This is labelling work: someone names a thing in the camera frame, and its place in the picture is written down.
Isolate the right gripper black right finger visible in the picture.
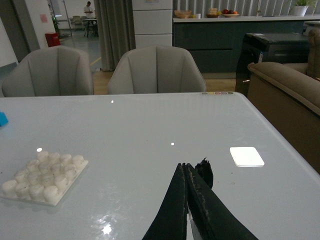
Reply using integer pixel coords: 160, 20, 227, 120
183, 159, 257, 240

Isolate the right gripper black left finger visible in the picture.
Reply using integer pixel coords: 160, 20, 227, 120
143, 163, 188, 240

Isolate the white studded base plate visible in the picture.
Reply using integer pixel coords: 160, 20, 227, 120
0, 151, 89, 206

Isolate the blue block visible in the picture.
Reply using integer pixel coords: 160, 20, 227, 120
0, 112, 9, 127

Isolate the coloured button strip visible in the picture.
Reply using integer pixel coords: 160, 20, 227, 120
201, 91, 234, 95

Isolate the brown sofa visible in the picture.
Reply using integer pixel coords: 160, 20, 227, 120
247, 27, 320, 172

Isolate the right grey armchair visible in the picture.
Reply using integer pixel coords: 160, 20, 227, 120
107, 45, 206, 95

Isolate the grey armchair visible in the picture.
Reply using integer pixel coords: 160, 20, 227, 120
1, 45, 94, 97
107, 45, 206, 95

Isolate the dark kitchen counter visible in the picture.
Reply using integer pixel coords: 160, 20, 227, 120
173, 14, 320, 73

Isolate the black appliance box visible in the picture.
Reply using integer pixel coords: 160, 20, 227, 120
235, 33, 310, 96

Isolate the left grey armchair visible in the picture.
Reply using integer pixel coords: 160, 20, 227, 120
1, 45, 94, 97

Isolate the bread bowl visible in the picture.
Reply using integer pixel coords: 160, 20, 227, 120
206, 7, 221, 18

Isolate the white cabinet column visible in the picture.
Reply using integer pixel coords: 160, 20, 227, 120
132, 0, 173, 49

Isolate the fruit plate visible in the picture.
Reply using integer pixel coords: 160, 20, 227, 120
222, 9, 239, 18

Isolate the wicker basket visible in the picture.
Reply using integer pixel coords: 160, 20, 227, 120
174, 10, 192, 19

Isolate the grey curtain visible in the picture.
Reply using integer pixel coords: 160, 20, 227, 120
94, 0, 136, 71

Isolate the red bin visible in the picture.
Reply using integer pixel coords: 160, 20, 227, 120
45, 32, 61, 47

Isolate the white plant pot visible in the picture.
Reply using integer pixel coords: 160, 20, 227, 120
292, 5, 308, 17

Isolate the person in white shirt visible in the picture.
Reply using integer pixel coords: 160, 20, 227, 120
83, 1, 95, 19

